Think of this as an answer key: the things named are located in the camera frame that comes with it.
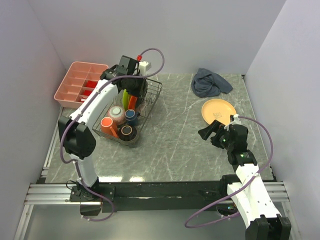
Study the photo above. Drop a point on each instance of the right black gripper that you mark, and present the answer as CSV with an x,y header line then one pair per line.
x,y
217,127

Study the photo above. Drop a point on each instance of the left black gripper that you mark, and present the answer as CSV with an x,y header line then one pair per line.
x,y
141,91

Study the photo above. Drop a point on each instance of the black plate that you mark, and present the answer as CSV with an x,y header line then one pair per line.
x,y
141,104

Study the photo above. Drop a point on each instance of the orange plate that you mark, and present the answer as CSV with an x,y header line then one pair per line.
x,y
132,102

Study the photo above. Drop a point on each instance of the yellow plate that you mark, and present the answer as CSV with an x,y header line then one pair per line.
x,y
217,109

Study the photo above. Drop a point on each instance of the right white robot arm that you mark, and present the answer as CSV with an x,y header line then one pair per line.
x,y
262,219

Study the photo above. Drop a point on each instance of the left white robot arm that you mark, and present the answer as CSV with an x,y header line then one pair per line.
x,y
77,142

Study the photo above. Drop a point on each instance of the green plate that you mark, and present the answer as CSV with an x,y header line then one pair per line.
x,y
125,99

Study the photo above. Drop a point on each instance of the blue ceramic mug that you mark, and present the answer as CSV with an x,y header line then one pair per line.
x,y
131,117

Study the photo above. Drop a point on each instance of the red patterned white bowl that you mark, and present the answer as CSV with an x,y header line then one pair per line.
x,y
117,114

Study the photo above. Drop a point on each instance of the grey-blue crumpled cloth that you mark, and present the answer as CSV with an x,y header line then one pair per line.
x,y
206,83

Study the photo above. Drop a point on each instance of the black glazed bowl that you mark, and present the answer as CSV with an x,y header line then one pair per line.
x,y
127,134

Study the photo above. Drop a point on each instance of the orange ceramic mug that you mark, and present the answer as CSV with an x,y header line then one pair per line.
x,y
109,127

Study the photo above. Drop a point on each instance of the pink plastic divided organizer tray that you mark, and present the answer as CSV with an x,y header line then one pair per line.
x,y
70,90

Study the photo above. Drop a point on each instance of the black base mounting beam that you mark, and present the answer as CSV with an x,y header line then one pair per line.
x,y
174,195

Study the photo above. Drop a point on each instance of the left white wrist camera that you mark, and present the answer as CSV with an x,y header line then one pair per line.
x,y
144,67

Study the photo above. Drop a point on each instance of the black wire dish rack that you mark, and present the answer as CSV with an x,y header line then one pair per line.
x,y
153,91

